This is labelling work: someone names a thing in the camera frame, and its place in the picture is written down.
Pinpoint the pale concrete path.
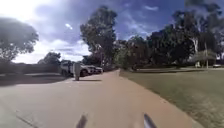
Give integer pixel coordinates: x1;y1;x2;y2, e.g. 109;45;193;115
0;69;205;128

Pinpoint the robot's own part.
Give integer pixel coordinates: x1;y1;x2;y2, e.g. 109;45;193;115
143;113;158;128
75;114;89;128

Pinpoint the large dark tree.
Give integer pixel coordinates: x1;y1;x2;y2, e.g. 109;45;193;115
0;16;40;64

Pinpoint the white car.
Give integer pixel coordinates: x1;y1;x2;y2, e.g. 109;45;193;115
59;60;97;78

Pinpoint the grey asphalt road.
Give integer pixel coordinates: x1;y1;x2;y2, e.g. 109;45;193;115
0;73;69;88

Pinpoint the low building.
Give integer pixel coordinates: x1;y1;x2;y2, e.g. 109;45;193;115
188;49;218;69

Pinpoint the tall tree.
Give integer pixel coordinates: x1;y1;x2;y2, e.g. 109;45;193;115
79;5;118;69

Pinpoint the grey bin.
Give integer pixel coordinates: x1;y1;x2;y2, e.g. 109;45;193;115
73;62;82;82

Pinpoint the grass lawn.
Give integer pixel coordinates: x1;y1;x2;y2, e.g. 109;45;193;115
118;67;224;128

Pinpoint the low fence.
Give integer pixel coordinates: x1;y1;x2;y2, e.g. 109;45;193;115
0;62;62;76

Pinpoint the group of large trees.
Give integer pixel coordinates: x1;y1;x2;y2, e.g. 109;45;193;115
113;2;224;70

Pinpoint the small round tree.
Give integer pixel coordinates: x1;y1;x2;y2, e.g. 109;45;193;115
37;51;62;66

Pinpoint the dark car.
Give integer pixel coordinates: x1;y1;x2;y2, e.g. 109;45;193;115
94;65;105;75

